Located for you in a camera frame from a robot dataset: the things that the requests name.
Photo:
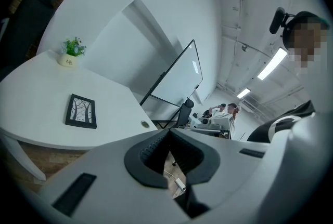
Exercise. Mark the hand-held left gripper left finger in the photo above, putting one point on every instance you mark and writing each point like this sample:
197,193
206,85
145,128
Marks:
117,191

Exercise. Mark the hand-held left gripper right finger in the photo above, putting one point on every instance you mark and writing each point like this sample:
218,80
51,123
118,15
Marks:
234,171

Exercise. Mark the black framed tree picture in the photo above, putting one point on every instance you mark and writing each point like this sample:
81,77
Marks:
80,111

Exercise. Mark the person's black printed shirt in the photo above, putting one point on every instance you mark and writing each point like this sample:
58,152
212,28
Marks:
262,130

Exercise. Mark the white table with equipment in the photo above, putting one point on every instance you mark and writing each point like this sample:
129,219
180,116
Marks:
210,126

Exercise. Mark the white power strip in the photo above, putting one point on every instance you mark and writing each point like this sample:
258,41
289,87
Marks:
180,184

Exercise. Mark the black mesh office chair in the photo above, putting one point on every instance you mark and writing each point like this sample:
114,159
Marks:
184,113

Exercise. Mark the long ceiling light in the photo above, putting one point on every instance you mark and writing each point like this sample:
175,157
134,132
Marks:
243,93
271,64

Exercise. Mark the whiteboard on black stand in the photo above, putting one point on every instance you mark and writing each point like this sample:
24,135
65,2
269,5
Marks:
182,74

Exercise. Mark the potted plant in cream pot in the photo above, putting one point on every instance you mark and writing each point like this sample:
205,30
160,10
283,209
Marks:
67,62

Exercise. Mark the person's head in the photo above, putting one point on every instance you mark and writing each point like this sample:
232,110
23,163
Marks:
307,41

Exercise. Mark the black head camera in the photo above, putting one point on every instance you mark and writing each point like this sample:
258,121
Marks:
275,21

